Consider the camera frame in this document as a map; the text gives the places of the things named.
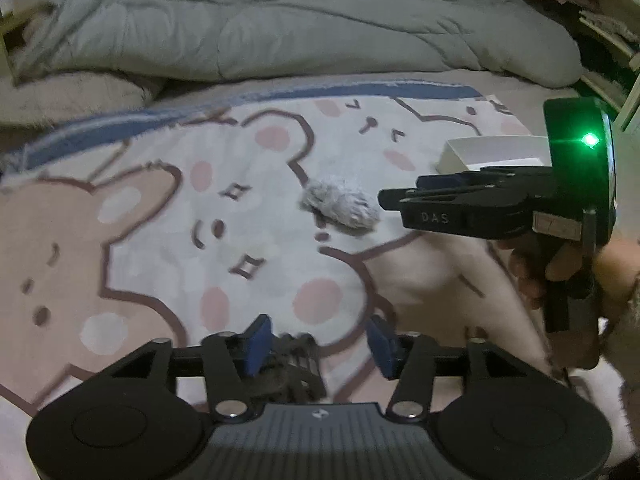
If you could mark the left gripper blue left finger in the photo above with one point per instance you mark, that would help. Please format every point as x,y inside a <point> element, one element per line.
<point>227,361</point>

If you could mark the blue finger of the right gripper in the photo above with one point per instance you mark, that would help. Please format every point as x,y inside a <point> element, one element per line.
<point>484,176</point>
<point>441,196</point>

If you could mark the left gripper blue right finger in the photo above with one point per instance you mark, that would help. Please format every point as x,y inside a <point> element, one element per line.
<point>407,360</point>

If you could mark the black claw hair clip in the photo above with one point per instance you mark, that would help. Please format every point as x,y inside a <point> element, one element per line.
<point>290,373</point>

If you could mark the person's right hand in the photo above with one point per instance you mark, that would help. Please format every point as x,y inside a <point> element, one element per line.
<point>615,267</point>

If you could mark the white cardboard box tray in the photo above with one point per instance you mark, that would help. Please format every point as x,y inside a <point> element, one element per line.
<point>490,154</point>

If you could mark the cartoon bear blanket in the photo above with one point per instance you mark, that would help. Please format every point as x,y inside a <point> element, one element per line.
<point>182,223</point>

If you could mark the right wooden shelf unit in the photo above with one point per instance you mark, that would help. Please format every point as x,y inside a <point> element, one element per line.
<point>608,39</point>

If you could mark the grey duvet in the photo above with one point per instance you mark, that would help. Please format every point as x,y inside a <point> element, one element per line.
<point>229,40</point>

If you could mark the beige fluffy pillow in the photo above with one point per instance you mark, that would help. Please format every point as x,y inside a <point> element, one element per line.
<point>55,99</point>

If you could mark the wooden bedside shelf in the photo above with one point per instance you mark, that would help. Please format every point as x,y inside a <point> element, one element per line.
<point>11,34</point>

